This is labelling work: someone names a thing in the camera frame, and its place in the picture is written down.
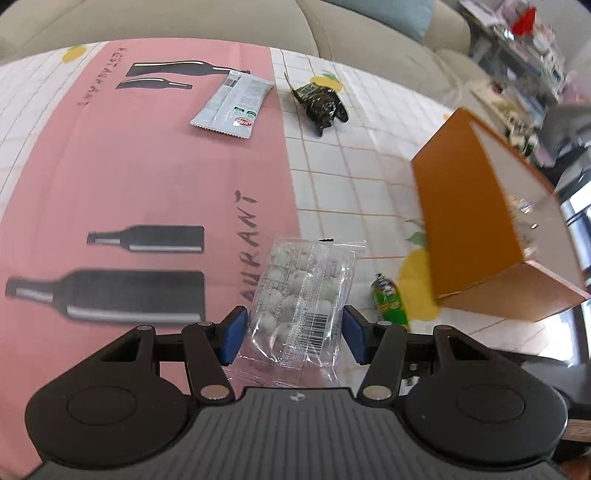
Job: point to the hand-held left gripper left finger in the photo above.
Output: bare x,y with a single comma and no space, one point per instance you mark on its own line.
231,337

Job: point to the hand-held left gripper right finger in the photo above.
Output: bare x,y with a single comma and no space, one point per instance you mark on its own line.
353,337

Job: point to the clear packet of white balls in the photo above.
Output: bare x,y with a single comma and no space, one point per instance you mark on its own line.
300,304

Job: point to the orange white cardboard box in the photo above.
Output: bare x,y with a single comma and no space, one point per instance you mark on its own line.
466,221

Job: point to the bright green snack packet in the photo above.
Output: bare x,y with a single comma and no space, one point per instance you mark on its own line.
390,300

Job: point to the pink white printed tablecloth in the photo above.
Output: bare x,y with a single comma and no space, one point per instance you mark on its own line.
138,161

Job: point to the silver white snack packet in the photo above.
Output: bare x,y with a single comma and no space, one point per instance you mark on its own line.
233,104

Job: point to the dark green snack packet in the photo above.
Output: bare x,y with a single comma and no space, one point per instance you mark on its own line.
321,104

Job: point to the stack of magazines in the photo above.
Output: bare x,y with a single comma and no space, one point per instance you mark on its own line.
505,99

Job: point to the grey office chair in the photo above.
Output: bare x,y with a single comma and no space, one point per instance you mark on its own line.
569,127

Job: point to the beige sofa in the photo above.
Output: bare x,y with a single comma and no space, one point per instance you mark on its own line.
161,21

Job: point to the light blue pillow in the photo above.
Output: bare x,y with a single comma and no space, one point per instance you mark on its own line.
397,14

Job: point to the cluttered shelf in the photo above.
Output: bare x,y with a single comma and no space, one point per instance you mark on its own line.
521,37

